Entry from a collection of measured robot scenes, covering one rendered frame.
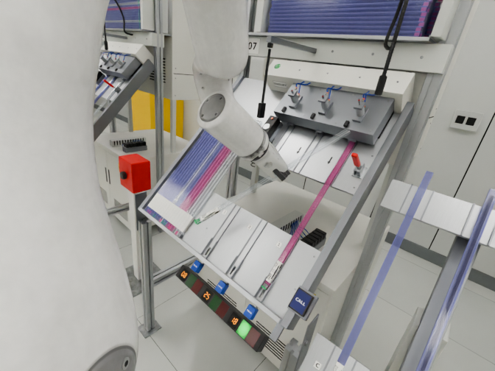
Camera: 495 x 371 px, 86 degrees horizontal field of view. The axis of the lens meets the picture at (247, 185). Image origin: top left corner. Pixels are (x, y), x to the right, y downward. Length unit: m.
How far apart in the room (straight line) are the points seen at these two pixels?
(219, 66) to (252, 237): 0.51
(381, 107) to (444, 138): 1.58
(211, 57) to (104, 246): 0.32
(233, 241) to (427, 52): 0.75
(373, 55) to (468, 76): 1.49
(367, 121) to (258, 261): 0.50
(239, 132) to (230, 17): 0.20
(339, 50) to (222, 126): 0.60
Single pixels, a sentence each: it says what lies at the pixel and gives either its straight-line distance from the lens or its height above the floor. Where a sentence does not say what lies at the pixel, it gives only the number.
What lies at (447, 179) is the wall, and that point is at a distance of 2.46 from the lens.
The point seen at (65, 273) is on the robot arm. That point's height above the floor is 1.15.
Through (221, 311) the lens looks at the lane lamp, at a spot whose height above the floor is 0.65.
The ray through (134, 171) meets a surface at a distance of 1.41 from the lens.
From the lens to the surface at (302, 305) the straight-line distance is 0.67.
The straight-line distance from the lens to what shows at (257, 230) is 0.80.
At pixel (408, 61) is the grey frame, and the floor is 1.33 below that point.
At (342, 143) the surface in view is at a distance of 0.87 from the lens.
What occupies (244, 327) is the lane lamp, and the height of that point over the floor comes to 0.66.
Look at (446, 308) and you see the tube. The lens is 0.62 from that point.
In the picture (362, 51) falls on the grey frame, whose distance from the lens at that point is 0.98.
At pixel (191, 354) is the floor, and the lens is 1.52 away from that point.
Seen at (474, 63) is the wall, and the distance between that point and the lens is 2.41.
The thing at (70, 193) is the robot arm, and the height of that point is 1.18.
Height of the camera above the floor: 1.27
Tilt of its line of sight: 24 degrees down
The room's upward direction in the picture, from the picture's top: 7 degrees clockwise
